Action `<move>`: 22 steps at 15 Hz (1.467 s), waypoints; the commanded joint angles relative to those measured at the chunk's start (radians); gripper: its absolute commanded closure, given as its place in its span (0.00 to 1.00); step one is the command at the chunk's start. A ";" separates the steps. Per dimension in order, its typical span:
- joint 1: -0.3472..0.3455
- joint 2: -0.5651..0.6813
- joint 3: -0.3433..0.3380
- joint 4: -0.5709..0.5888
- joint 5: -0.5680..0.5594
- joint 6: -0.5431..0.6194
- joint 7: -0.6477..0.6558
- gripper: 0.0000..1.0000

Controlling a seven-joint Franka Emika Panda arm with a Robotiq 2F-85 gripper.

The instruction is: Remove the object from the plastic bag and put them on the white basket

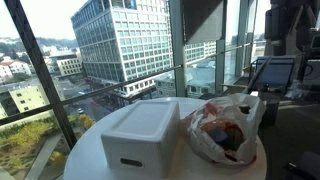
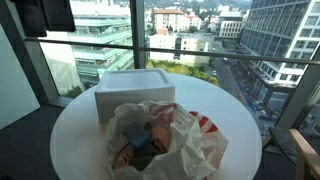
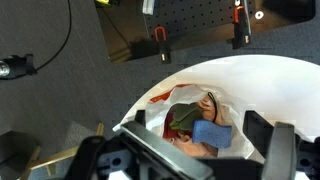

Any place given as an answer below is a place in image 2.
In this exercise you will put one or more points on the blue soft object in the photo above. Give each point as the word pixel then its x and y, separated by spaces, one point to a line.
pixel 137 135

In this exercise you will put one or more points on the white red plastic shopping bag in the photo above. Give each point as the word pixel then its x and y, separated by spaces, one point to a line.
pixel 186 150

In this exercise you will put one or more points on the dark green plush toy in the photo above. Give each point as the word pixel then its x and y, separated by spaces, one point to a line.
pixel 141 160

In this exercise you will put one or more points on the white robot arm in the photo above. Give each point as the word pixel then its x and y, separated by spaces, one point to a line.
pixel 36 15

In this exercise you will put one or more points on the white plastic basket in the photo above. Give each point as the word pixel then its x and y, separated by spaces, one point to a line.
pixel 133 88

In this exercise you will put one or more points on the grey horizontal window railing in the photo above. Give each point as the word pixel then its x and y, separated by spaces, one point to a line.
pixel 213 54

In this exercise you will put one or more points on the wooden chair with dark seat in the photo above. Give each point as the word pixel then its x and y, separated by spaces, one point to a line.
pixel 305 156

